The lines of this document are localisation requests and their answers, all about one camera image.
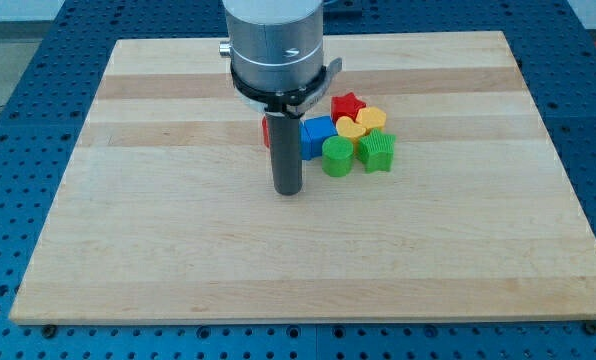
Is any black clamp mount ring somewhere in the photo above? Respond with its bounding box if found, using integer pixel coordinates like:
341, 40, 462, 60
230, 57, 343, 118

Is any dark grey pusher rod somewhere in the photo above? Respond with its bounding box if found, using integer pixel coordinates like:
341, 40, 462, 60
266, 113, 302, 196

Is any red circle block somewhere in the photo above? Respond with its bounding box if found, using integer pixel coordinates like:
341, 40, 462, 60
261, 116, 270, 149

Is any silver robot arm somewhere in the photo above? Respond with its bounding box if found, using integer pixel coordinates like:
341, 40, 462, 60
219, 0, 343, 195

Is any red star block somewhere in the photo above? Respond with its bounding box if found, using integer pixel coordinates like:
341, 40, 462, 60
330, 92, 367, 123

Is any green star block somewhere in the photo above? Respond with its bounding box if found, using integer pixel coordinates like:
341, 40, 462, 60
357, 129, 396, 173

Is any blue block behind rod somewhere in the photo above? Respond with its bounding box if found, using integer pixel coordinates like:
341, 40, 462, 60
300, 122, 312, 161

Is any blue cube block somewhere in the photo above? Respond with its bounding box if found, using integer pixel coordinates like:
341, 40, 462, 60
304, 115, 338, 158

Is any green cylinder block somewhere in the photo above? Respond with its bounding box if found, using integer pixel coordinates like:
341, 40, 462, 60
322, 136, 354, 177

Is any yellow heart block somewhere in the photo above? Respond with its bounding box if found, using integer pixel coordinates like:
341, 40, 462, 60
335, 116, 367, 144

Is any yellow hexagon block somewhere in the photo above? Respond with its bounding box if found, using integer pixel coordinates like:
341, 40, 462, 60
355, 107, 387, 134

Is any wooden board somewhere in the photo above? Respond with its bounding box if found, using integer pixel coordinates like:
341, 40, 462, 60
10, 31, 596, 325

